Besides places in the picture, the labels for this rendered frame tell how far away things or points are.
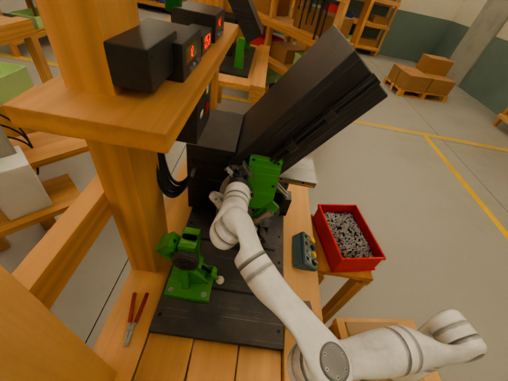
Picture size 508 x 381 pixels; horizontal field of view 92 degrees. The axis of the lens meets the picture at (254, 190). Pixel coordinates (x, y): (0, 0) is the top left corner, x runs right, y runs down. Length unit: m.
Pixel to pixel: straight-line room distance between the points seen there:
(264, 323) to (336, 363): 0.43
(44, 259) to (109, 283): 1.43
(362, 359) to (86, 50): 0.75
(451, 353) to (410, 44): 10.35
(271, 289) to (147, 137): 0.35
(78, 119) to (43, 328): 0.31
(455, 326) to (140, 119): 0.83
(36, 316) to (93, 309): 1.52
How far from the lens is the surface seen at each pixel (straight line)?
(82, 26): 0.52
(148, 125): 0.44
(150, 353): 0.92
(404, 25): 10.52
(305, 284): 1.02
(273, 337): 0.92
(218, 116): 1.12
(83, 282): 2.12
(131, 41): 0.51
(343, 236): 1.27
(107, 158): 0.64
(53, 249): 0.65
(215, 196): 0.71
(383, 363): 0.65
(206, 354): 0.90
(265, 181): 0.89
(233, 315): 0.92
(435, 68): 7.43
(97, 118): 0.47
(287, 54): 3.87
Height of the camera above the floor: 1.76
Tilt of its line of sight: 43 degrees down
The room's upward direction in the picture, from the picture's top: 13 degrees clockwise
